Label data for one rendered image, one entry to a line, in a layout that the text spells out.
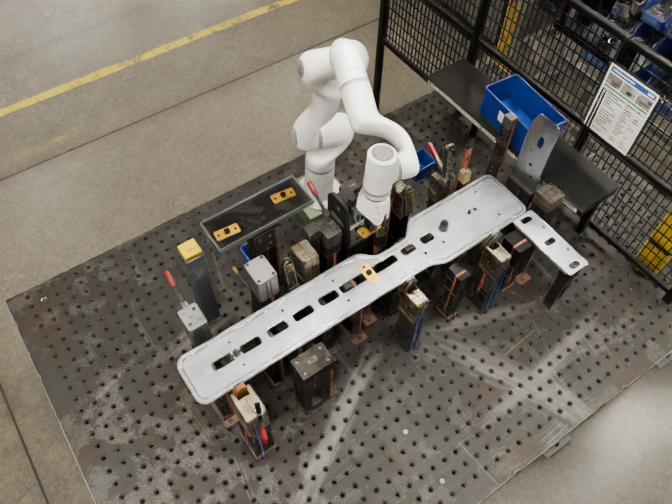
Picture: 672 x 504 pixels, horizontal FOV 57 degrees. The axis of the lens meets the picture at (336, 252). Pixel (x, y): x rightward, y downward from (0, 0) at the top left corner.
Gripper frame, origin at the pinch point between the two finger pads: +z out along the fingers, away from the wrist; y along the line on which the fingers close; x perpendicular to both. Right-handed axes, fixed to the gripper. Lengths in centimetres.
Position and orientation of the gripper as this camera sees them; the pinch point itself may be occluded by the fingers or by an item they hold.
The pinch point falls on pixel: (370, 223)
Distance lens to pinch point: 196.8
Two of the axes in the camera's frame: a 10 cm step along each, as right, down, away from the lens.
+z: -0.6, 5.8, 8.2
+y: 6.7, 6.3, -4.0
